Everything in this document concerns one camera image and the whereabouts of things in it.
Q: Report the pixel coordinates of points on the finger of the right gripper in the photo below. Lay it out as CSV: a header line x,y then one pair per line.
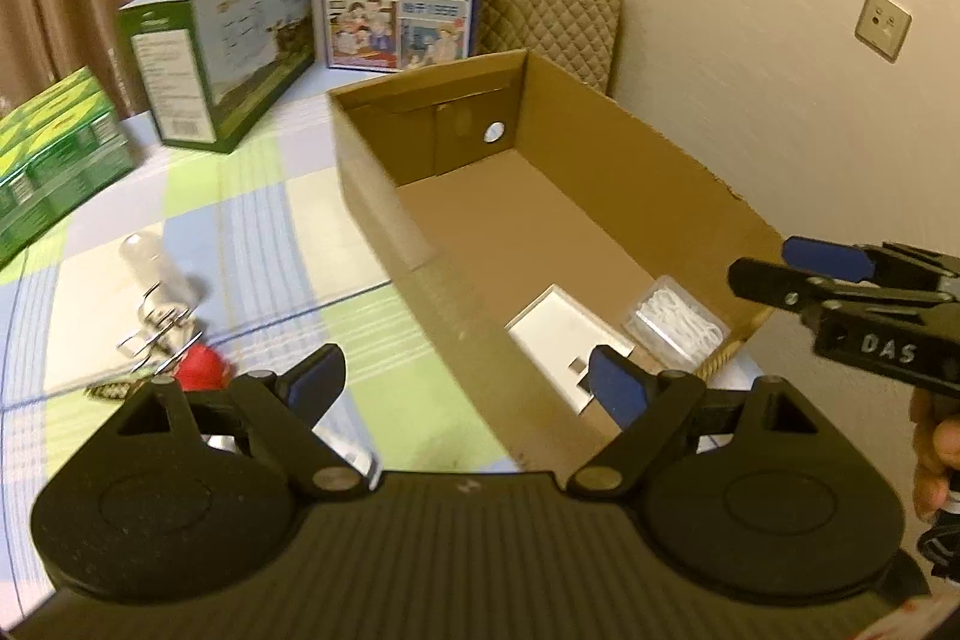
x,y
775,285
822,258

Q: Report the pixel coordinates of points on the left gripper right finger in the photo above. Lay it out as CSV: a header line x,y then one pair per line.
x,y
653,413

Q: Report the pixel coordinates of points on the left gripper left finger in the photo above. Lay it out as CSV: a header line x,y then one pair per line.
x,y
279,413

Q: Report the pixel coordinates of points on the clear plastic bag of swabs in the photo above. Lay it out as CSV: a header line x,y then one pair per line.
x,y
675,328

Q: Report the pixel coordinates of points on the red pig figurine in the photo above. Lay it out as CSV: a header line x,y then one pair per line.
x,y
202,369

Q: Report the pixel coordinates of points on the beige wall switch panel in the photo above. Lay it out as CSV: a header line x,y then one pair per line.
x,y
557,334

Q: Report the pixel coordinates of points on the translucent plastic cup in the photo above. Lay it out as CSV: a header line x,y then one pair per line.
x,y
156,272

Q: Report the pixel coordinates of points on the white power adapter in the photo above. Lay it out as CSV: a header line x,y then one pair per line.
x,y
359,458

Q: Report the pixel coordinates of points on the person's right hand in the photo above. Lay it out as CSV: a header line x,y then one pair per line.
x,y
935,444

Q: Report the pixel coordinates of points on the open brown cardboard box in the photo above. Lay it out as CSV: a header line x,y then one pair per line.
x,y
483,182

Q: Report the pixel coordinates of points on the green drink carton pack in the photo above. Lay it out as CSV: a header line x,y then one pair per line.
x,y
59,148

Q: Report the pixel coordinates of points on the green white milk carton box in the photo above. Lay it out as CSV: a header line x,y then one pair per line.
x,y
211,68

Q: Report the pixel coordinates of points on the quilted beige chair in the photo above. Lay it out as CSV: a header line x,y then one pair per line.
x,y
579,36

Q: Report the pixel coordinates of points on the beige single wall socket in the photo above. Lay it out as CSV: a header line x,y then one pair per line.
x,y
883,25

